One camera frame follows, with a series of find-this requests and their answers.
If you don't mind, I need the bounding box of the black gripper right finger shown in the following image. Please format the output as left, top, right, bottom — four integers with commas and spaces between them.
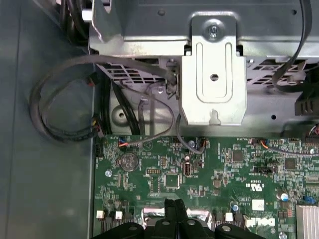
177, 199, 250, 239

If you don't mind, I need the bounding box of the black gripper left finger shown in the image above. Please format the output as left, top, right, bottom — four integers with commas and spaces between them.
91, 198, 178, 239

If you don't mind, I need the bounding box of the internal USB port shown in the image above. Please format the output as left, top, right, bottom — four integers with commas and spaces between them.
183, 161, 194, 177

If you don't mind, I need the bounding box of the green motherboard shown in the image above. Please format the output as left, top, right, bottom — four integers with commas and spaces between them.
94, 135, 319, 239

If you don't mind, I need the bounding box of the coin battery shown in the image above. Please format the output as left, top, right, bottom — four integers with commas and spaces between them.
121, 152, 139, 172

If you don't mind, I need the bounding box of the silver heatsink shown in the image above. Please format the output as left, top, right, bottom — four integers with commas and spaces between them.
296, 204, 319, 231

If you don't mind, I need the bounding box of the black PC case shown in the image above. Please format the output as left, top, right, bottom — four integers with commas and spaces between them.
0, 0, 110, 239

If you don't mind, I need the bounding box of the black plastic connector block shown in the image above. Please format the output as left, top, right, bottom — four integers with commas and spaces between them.
295, 74, 319, 118

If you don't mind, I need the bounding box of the grey metal drive cage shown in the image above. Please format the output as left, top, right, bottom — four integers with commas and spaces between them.
88, 0, 319, 136

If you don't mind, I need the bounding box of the grey twisted wire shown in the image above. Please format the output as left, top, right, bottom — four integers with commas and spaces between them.
175, 114, 207, 154
259, 140, 319, 157
119, 81, 175, 148

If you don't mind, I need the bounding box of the black cable pair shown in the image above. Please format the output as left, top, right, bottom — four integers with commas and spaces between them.
109, 79, 142, 136

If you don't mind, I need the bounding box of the silver steel bracket plate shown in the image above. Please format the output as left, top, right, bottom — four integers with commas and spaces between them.
181, 11, 248, 125

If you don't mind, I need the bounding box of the black flat cable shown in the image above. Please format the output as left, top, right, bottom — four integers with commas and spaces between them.
271, 0, 315, 93

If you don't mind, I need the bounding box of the black power cable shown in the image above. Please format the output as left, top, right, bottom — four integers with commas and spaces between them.
58, 0, 87, 47

